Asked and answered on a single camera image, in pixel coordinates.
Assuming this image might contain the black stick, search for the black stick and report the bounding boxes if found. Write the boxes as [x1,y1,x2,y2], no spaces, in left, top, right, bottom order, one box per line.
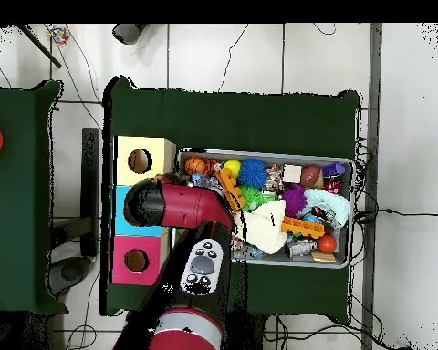
[14,24,63,69]

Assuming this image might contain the wooden box three holes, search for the wooden box three holes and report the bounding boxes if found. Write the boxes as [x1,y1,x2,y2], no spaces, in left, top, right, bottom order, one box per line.
[110,134,178,287]

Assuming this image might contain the small orange basketball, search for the small orange basketball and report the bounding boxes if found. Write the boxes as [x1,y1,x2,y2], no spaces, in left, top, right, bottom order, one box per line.
[184,156,208,176]

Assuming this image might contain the light blue cloth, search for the light blue cloth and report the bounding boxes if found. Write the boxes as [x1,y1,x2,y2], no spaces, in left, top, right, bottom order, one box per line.
[304,188,350,229]

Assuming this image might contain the grey round base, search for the grey round base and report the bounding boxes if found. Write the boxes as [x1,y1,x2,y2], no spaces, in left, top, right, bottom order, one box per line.
[49,256,96,296]

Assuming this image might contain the blue spiky ball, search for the blue spiky ball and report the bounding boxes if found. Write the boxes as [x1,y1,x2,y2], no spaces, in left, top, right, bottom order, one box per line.
[237,158,269,190]

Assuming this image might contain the black upright bar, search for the black upright bar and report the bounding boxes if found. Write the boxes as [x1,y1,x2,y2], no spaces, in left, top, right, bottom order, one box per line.
[80,127,102,258]

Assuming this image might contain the black power cable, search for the black power cable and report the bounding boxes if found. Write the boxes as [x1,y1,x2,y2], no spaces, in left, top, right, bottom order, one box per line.
[353,206,438,223]

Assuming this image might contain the cream knitted cloth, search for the cream knitted cloth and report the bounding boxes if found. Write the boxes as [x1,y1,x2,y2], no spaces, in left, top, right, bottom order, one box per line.
[233,201,288,255]

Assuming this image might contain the green spiky ball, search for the green spiky ball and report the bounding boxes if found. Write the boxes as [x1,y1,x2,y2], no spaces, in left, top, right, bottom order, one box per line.
[239,186,265,212]

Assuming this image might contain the grey object on floor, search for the grey object on floor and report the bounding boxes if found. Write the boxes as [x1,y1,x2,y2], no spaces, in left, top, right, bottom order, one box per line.
[112,23,147,46]

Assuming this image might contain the orange toy brick round studs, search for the orange toy brick round studs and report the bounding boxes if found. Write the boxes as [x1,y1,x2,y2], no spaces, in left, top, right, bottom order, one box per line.
[215,167,247,212]

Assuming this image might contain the yellow ball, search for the yellow ball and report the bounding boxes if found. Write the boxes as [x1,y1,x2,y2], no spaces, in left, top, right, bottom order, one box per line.
[223,160,242,180]

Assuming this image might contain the purple spiky ball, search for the purple spiky ball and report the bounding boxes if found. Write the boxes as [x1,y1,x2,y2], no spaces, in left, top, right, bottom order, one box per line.
[280,185,308,219]

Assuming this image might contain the small colourful item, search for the small colourful item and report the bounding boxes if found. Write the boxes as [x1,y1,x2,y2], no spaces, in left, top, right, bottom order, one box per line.
[47,25,71,46]

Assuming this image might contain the dark green side table cloth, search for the dark green side table cloth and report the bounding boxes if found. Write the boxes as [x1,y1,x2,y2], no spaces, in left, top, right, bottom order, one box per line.
[0,79,66,316]

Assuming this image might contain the clear shallow mesh bin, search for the clear shallow mesh bin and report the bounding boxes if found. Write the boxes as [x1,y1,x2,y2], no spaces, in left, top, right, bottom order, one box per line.
[172,148,355,270]

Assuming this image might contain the long flat orange toy brick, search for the long flat orange toy brick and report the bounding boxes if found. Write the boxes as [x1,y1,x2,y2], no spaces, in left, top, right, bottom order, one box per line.
[280,216,326,241]

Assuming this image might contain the brown toy football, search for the brown toy football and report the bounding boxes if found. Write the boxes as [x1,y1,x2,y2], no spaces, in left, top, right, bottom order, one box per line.
[300,164,323,188]

